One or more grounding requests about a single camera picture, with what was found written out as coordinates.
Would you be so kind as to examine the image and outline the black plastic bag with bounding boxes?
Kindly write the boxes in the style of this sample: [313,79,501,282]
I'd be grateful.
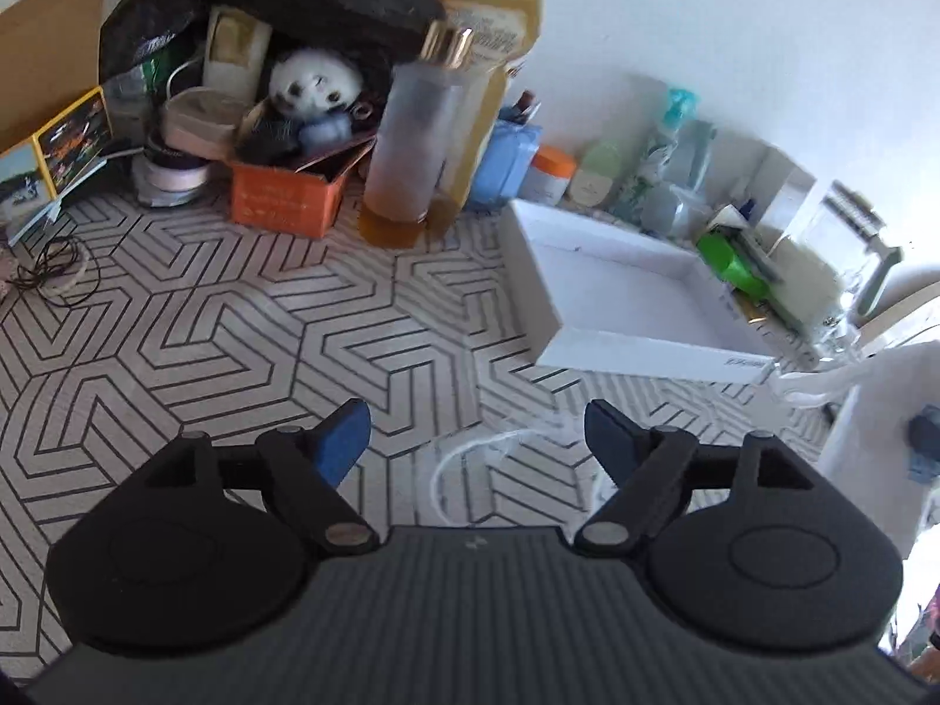
[99,0,446,94]

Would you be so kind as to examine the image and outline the yellow snack pouch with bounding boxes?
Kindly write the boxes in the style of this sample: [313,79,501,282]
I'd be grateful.
[427,0,543,237]

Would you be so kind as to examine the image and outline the frosted bottle gold cap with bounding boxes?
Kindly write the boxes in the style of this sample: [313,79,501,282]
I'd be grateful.
[358,21,473,249]

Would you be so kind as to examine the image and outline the black cord with beads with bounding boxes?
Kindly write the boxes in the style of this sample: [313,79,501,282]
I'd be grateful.
[12,234,104,309]

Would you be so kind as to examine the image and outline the orange lid cream jar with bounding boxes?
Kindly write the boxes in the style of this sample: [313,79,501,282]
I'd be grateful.
[518,145,577,207]

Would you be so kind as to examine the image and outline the white nonwoven shopping bag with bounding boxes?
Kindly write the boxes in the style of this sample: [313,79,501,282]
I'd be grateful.
[770,342,938,557]

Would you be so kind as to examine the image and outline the open cardboard photo box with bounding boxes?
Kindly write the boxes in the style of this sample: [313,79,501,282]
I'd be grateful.
[2,0,112,247]

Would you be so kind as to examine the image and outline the white panda plush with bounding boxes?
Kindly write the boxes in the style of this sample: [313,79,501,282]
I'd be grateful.
[268,49,363,123]

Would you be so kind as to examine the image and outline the white bottle warmer appliance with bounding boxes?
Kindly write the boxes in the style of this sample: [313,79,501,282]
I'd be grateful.
[770,237,846,358]

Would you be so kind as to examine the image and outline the white cream candle jar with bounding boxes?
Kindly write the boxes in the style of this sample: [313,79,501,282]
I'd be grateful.
[202,6,273,103]

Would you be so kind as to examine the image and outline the stacked round tins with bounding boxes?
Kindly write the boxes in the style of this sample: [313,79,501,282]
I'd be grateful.
[130,86,249,209]

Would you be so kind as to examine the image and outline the teal spray bottle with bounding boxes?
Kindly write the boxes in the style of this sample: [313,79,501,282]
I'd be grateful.
[612,86,700,226]

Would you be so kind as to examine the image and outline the green plastic case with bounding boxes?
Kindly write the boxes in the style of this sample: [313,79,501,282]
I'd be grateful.
[696,227,771,303]

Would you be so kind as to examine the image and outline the green white small container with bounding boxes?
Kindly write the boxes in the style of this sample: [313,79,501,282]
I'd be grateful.
[567,140,623,207]

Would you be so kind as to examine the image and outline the brown spray bottle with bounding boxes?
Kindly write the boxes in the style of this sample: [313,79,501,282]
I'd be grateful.
[508,91,540,124]

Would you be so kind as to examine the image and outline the orange cardboard box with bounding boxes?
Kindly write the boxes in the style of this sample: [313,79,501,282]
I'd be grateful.
[230,139,374,239]

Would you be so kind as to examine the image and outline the blue pen holder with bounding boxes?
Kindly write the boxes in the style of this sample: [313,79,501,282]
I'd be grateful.
[465,119,542,212]

